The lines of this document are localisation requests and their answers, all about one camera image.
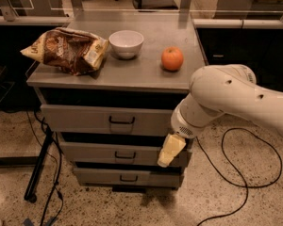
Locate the grey top drawer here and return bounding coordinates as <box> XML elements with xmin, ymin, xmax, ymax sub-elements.
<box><xmin>41</xmin><ymin>105</ymin><xmax>172</xmax><ymax>137</ymax></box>

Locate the grey drawer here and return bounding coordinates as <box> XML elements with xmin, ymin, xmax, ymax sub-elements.
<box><xmin>74</xmin><ymin>168</ymin><xmax>184</xmax><ymax>188</ymax></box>
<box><xmin>41</xmin><ymin>105</ymin><xmax>172</xmax><ymax>137</ymax></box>
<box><xmin>58</xmin><ymin>141</ymin><xmax>192</xmax><ymax>168</ymax></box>

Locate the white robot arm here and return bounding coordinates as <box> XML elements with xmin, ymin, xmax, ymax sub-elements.
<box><xmin>158</xmin><ymin>65</ymin><xmax>283</xmax><ymax>168</ymax></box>

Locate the grey metal drawer cabinet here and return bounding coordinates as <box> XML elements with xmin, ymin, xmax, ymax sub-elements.
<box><xmin>27</xmin><ymin>11</ymin><xmax>205</xmax><ymax>176</ymax></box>

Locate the grey bottom drawer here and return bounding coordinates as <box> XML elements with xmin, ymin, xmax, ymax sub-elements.
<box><xmin>74</xmin><ymin>168</ymin><xmax>184</xmax><ymax>188</ymax></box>

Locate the grey middle drawer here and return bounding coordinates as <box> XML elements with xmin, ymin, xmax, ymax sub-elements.
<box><xmin>58</xmin><ymin>141</ymin><xmax>192</xmax><ymax>168</ymax></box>

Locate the orange fruit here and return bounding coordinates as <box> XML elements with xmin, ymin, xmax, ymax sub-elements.
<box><xmin>161</xmin><ymin>46</ymin><xmax>184</xmax><ymax>71</ymax></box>

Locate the white ceramic bowl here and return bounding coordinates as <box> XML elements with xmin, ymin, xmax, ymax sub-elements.
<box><xmin>108</xmin><ymin>30</ymin><xmax>144</xmax><ymax>59</ymax></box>

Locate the black stand leg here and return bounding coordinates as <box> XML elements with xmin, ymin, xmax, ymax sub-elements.
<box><xmin>24</xmin><ymin>127</ymin><xmax>52</xmax><ymax>203</ymax></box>

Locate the brown yellow chip bag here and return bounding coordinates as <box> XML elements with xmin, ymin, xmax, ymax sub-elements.
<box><xmin>21</xmin><ymin>27</ymin><xmax>109</xmax><ymax>75</ymax></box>

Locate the black floor cable right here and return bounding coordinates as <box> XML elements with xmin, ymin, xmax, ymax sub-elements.
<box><xmin>195</xmin><ymin>127</ymin><xmax>283</xmax><ymax>226</ymax></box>

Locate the black floor cable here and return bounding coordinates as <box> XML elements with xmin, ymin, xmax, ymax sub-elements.
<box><xmin>195</xmin><ymin>127</ymin><xmax>283</xmax><ymax>226</ymax></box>
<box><xmin>25</xmin><ymin>110</ymin><xmax>64</xmax><ymax>226</ymax></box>

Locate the black floor cable left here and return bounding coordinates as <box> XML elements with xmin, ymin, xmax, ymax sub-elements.
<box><xmin>25</xmin><ymin>110</ymin><xmax>64</xmax><ymax>226</ymax></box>

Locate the white counter rail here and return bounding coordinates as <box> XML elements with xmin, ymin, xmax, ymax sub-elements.
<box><xmin>0</xmin><ymin>16</ymin><xmax>283</xmax><ymax>29</ymax></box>

